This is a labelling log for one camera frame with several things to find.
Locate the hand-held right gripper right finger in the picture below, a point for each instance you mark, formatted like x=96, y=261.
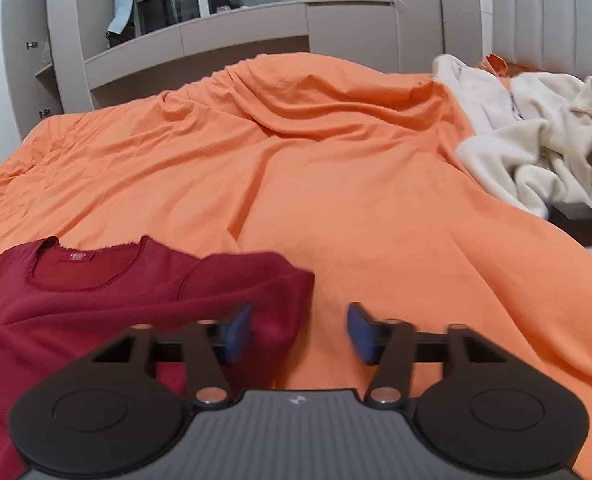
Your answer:
x=360, y=334

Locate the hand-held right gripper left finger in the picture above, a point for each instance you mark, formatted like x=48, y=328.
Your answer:
x=238, y=334

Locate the dark red long-sleeved shirt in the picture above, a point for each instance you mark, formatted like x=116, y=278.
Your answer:
x=125, y=300

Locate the orange bed sheet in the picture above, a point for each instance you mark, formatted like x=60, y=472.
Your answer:
x=326, y=185

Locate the small black box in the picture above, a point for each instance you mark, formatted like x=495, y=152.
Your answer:
x=576, y=222

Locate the cream crumpled blanket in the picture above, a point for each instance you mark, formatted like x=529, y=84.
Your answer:
x=551, y=150

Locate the grey wardrobe cabinet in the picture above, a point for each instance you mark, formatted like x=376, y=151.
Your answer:
x=276, y=25

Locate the grey padded headboard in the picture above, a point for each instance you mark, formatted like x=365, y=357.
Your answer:
x=551, y=20

